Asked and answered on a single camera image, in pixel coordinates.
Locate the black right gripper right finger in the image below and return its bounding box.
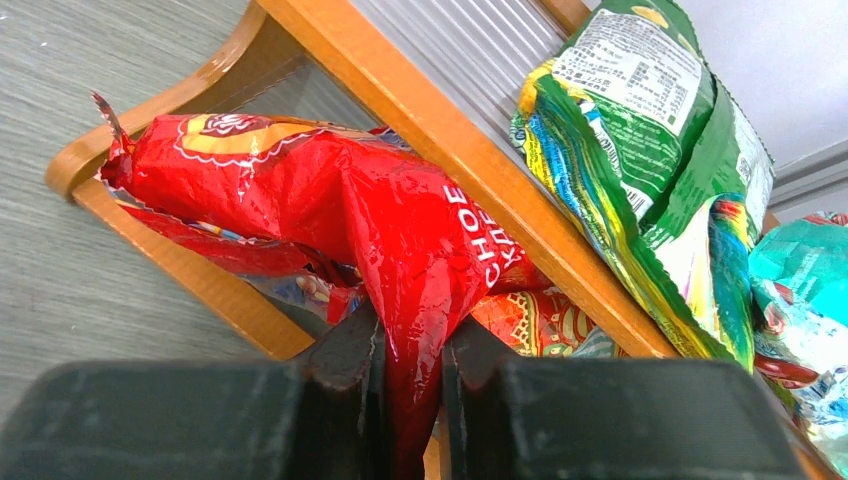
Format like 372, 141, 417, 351
440, 319, 805, 479

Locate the green white snack bag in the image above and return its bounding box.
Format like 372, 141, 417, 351
510, 1, 774, 369

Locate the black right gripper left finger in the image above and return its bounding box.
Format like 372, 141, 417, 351
1, 304, 386, 479

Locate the teal snack bag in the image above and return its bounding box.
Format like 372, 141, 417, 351
749, 212, 847, 476

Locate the wooden rack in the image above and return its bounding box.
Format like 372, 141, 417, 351
44, 0, 843, 480

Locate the red candy bag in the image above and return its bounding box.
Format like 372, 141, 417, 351
96, 98, 623, 479

